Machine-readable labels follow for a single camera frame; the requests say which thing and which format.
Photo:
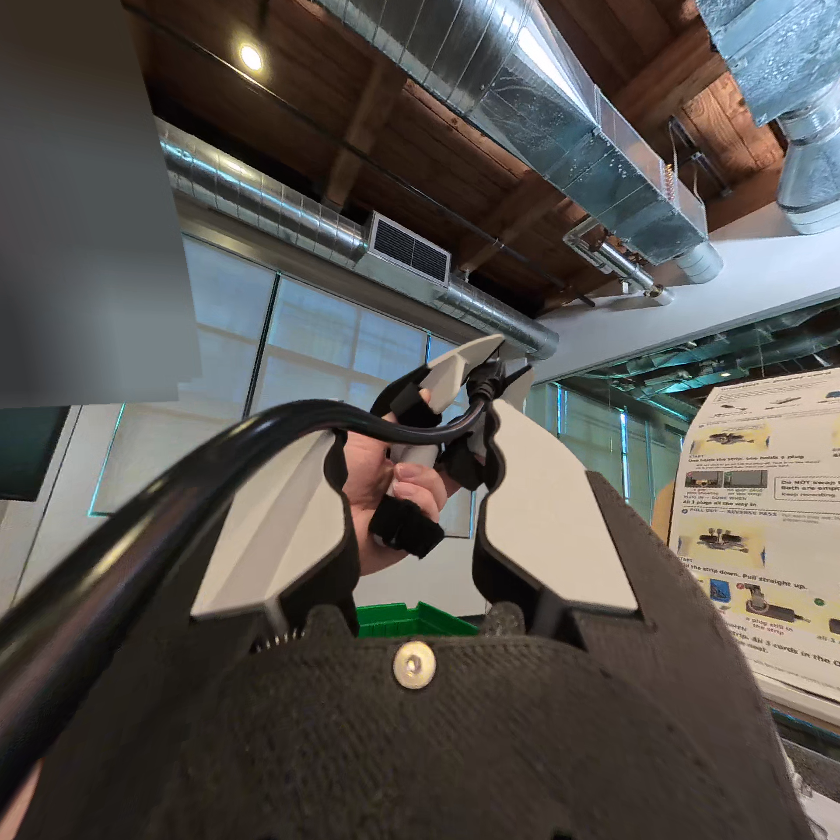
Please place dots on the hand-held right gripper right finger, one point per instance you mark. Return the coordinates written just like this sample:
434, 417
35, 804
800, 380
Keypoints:
558, 525

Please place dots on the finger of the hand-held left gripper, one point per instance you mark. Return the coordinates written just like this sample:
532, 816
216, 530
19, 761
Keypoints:
520, 390
459, 364

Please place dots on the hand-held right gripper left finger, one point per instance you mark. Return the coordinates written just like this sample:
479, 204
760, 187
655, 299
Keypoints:
289, 525

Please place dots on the person's left hand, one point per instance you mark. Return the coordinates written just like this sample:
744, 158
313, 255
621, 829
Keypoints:
364, 472

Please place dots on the interior glass partition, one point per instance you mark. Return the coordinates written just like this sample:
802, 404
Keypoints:
590, 446

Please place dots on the cardboard backing board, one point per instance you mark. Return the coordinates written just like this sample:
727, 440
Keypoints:
663, 512

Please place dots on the thin black ceiling pipe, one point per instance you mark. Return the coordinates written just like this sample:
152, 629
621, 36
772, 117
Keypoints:
499, 247

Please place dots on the white air vent grille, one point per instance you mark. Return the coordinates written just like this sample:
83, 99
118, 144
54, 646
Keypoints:
407, 249

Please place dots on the large frosted window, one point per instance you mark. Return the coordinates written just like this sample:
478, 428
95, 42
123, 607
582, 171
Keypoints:
315, 328

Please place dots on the green plastic crate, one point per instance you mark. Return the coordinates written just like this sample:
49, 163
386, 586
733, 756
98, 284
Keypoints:
420, 620

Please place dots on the insulated silver pipe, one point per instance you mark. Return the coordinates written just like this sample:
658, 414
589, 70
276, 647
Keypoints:
617, 259

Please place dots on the printed instruction poster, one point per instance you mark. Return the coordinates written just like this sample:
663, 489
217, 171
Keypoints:
754, 525

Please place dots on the dark teal panel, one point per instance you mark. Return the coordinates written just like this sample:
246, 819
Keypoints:
33, 453

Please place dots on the round ceiling light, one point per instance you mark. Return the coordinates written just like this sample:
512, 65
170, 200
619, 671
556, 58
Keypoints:
250, 58

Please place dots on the rectangular metal air duct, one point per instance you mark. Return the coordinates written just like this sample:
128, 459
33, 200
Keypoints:
558, 131

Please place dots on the round spiral metal duct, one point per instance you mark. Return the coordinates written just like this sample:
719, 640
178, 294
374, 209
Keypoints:
262, 190

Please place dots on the foil wrapped duct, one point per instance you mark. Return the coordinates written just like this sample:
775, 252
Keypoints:
787, 65

